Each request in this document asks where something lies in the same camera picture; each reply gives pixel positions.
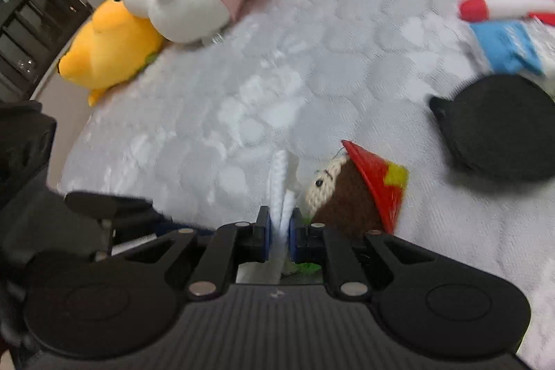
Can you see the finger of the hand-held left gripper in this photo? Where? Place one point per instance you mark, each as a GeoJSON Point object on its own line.
{"type": "Point", "coordinates": [112, 205]}

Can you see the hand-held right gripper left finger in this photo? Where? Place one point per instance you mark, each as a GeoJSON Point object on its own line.
{"type": "Point", "coordinates": [266, 232]}

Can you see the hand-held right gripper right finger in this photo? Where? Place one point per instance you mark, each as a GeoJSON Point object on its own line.
{"type": "Point", "coordinates": [295, 232]}

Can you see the white towel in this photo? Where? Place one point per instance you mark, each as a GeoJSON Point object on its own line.
{"type": "Point", "coordinates": [279, 179]}

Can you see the crochet doll with red hat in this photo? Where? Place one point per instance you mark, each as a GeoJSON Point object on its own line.
{"type": "Point", "coordinates": [347, 196]}

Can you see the yellow plush toy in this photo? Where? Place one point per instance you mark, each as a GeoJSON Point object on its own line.
{"type": "Point", "coordinates": [108, 49]}

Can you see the dark wooden cabinet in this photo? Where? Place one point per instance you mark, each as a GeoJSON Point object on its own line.
{"type": "Point", "coordinates": [30, 14]}

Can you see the black mesh pouch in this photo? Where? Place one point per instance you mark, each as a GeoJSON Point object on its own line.
{"type": "Point", "coordinates": [503, 127]}

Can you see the red and white toy rocket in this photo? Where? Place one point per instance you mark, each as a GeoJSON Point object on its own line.
{"type": "Point", "coordinates": [494, 8]}

